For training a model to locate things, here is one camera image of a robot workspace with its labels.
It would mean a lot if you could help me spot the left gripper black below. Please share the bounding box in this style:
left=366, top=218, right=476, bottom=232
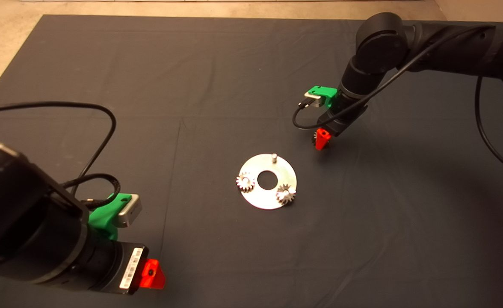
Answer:
left=104, top=242, right=166, bottom=296

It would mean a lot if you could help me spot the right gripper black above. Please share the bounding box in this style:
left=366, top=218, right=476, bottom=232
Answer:
left=314, top=95, right=369, bottom=151

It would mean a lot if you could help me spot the round metal carrier plate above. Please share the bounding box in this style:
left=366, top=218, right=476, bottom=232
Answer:
left=239, top=153, right=298, bottom=210

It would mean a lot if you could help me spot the dark grey table cloth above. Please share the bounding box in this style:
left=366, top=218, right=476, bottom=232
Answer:
left=0, top=14, right=503, bottom=308

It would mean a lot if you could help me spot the black camera cable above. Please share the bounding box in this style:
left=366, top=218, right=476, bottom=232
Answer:
left=292, top=24, right=503, bottom=179

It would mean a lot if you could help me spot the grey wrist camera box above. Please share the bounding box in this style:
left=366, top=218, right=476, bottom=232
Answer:
left=303, top=92, right=324, bottom=108
left=117, top=193, right=143, bottom=228

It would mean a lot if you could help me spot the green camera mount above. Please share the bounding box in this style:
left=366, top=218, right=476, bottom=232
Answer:
left=308, top=85, right=339, bottom=111
left=88, top=192, right=133, bottom=241

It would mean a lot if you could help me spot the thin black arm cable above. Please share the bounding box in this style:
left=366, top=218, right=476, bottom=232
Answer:
left=0, top=101, right=123, bottom=210

